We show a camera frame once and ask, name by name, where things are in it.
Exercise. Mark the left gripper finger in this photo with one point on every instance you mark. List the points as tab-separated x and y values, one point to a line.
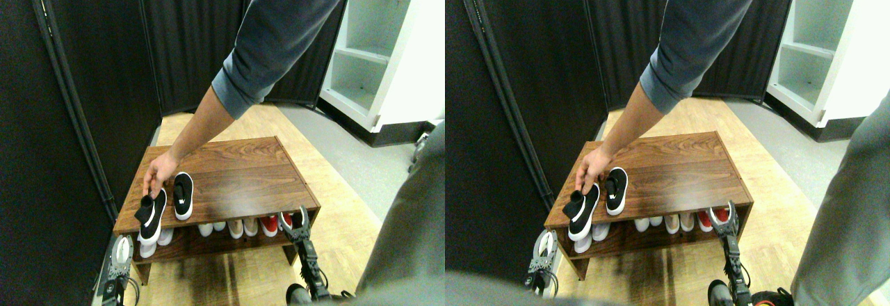
546	247
122	250

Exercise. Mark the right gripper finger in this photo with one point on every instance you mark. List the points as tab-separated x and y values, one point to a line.
306	222
716	221
286	225
734	217

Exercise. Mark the black shoe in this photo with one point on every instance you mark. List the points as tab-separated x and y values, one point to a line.
617	191
153	219
183	196
583	215

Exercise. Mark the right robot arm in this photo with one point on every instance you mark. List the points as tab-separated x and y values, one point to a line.
737	271
311	271

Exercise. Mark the person's hand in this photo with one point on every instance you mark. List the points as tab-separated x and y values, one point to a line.
591	167
158	172

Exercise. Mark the white shoe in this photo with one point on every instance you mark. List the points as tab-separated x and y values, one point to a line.
641	224
601	231
582	245
147	249
165	236
219	226
656	220
205	229

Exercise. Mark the grey curtain stand foot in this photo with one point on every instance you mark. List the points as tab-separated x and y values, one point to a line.
101	268

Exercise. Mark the beige shoe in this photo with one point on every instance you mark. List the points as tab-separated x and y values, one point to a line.
687	221
672	223
250	226
235	228

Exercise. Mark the brown shoe rack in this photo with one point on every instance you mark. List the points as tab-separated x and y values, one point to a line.
667	170
236	174

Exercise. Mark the person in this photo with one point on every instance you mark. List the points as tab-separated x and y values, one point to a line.
855	215
417	236

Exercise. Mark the black curtain stand pole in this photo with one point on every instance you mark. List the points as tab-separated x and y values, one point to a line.
62	62
496	62

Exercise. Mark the white shelf unit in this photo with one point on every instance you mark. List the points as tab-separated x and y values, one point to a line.
862	49
421	55

